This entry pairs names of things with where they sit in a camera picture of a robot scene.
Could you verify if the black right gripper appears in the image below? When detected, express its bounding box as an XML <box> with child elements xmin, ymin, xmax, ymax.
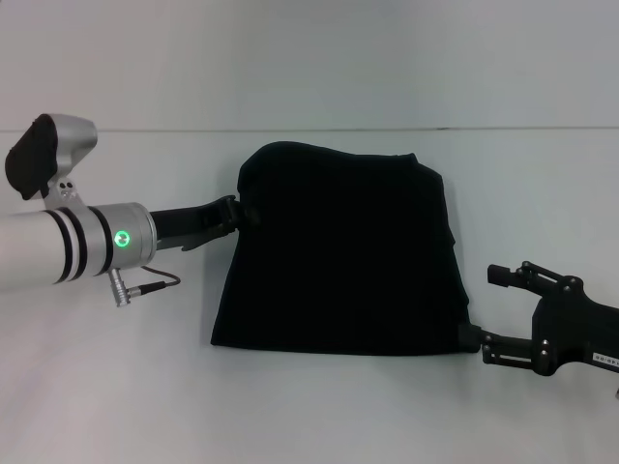
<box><xmin>457</xmin><ymin>260</ymin><xmax>619</xmax><ymax>377</ymax></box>

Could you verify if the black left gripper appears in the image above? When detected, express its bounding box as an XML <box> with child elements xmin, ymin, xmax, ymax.
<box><xmin>149</xmin><ymin>193</ymin><xmax>263</xmax><ymax>253</ymax></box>

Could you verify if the black shirt with FREE print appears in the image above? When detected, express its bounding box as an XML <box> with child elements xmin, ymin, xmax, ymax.
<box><xmin>210</xmin><ymin>140</ymin><xmax>478</xmax><ymax>359</ymax></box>

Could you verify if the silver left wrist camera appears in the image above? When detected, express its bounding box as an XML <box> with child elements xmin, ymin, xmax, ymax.
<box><xmin>4</xmin><ymin>112</ymin><xmax>100</xmax><ymax>215</ymax></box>

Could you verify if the thin left arm cable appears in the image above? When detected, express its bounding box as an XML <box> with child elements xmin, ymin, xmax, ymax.
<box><xmin>138</xmin><ymin>264</ymin><xmax>183</xmax><ymax>292</ymax></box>

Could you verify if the silver flange connector plug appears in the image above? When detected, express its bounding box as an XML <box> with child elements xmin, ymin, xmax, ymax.
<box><xmin>106</xmin><ymin>267</ymin><xmax>147</xmax><ymax>307</ymax></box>

